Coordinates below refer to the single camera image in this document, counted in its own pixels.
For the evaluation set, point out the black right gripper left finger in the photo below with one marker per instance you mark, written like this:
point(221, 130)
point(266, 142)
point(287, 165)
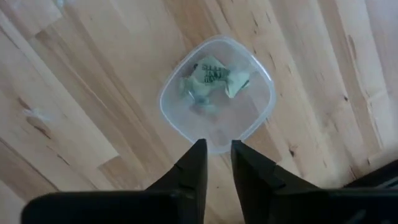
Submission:
point(189, 183)

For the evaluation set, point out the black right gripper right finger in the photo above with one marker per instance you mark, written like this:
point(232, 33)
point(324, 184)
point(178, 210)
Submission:
point(258, 186)

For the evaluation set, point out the paper with black print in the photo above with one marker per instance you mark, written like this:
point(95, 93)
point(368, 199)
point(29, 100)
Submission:
point(211, 81)

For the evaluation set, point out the clear plastic container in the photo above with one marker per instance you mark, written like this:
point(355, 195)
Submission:
point(217, 93)

